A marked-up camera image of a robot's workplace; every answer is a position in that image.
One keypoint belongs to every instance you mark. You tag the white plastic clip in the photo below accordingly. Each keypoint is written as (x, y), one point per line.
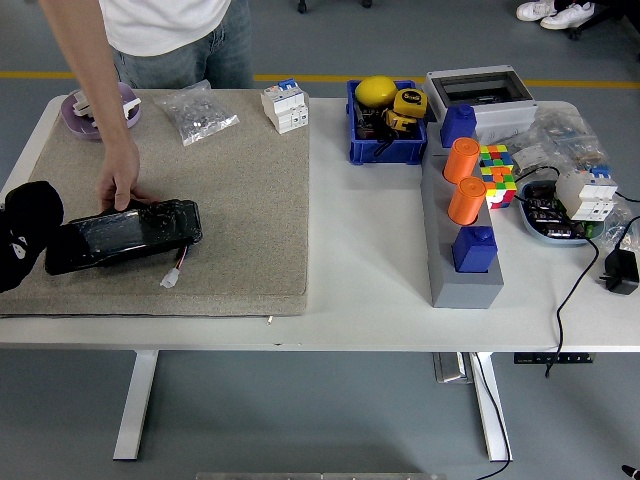
(131, 105)
(81, 105)

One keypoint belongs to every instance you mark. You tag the yellow round case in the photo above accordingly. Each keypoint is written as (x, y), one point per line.
(375, 91)

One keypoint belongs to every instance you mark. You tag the grey block holder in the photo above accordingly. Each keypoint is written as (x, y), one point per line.
(465, 292)

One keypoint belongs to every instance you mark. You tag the light blue dish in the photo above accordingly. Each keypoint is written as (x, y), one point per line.
(555, 240)

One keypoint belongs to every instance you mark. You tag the orange cylinder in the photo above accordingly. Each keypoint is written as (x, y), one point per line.
(466, 202)
(461, 162)

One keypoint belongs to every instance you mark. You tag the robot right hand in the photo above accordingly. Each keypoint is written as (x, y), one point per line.
(632, 472)

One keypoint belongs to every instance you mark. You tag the black power adapter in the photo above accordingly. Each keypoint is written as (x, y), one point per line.
(622, 272)

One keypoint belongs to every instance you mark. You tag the black table control panel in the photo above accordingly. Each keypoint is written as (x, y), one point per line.
(530, 358)

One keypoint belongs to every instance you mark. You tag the black rag with white marks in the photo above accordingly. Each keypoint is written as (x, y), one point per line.
(25, 230)

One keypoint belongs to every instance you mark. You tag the black brown tool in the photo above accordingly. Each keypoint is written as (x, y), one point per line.
(367, 125)

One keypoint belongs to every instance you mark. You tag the purple dish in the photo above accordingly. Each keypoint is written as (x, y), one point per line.
(75, 127)

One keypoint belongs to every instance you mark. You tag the black chair base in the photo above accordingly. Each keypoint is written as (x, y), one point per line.
(605, 17)

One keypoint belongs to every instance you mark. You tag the blue plastic bin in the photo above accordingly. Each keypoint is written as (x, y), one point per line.
(385, 152)

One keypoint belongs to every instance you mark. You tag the grey-brown table mat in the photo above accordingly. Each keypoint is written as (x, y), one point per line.
(250, 200)

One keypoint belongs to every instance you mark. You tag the person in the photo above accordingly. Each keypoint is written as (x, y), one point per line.
(170, 25)

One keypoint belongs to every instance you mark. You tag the clear bag of parts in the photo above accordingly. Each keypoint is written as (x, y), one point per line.
(565, 135)
(620, 225)

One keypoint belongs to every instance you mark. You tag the white circuit breaker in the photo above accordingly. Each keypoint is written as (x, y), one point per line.
(284, 107)
(585, 195)

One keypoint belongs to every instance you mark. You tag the colourful puzzle cube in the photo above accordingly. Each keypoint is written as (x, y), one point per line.
(497, 175)

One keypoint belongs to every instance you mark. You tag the glossy black panel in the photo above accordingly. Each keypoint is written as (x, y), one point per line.
(125, 235)

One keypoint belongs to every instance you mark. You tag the clear bag of screws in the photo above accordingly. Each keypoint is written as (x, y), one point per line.
(197, 112)

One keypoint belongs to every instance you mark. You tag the grey box under table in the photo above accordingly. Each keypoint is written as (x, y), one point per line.
(450, 367)

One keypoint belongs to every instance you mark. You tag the black electronic module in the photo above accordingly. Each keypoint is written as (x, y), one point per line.
(542, 200)

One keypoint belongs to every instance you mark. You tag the white table leg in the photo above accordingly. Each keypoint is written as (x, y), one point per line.
(490, 410)
(135, 405)

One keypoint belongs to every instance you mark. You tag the yellow black tape measure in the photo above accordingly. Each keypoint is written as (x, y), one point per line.
(399, 121)

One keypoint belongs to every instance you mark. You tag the person's hand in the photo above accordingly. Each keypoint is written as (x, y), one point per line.
(120, 170)

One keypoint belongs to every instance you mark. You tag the grey enclosure box clear lid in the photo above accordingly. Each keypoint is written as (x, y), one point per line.
(505, 117)

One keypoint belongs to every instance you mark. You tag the white shoe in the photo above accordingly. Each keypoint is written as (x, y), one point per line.
(567, 15)
(535, 9)

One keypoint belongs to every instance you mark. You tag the blue block with knob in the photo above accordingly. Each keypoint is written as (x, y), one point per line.
(473, 252)
(458, 127)

